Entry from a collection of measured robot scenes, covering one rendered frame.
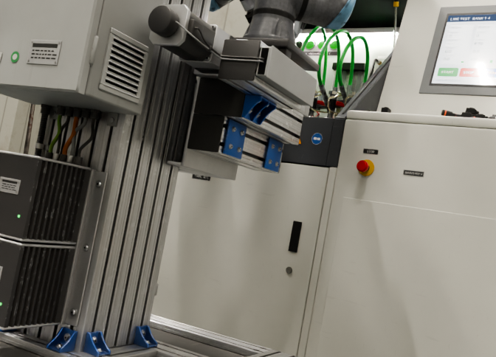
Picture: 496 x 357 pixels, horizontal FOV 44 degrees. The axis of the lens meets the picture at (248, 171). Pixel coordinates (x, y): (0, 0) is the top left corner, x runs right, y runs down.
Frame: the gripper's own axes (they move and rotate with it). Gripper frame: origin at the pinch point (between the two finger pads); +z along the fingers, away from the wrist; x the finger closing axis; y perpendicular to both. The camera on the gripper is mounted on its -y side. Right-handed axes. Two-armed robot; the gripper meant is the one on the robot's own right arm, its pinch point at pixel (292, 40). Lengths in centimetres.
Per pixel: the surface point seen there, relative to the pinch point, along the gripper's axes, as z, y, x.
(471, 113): 19, -13, 59
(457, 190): 44, -3, 61
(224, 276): 83, -3, -12
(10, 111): 9, -155, -372
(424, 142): 31, -3, 50
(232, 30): -78, -201, -182
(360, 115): 24.0, -2.9, 28.0
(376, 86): 9.1, -23.2, 22.9
